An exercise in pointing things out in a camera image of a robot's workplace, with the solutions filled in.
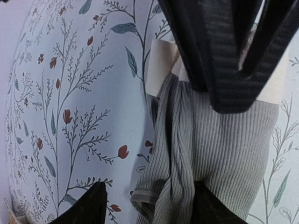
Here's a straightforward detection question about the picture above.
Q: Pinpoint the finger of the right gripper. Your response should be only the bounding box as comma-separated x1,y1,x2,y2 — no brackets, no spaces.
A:
198,0,299,114
158,0,208,92

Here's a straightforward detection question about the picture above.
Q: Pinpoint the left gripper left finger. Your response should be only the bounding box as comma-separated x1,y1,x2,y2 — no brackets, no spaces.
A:
51,182,107,224

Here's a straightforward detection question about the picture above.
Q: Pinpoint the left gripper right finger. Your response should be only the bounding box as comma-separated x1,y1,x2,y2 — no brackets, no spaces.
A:
190,181,247,224

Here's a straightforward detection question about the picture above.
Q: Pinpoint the taupe underwear cream waistband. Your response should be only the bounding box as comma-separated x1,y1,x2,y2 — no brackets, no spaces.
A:
131,40,288,224

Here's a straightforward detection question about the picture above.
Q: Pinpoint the floral tablecloth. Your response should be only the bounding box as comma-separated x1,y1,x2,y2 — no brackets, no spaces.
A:
4,0,299,224

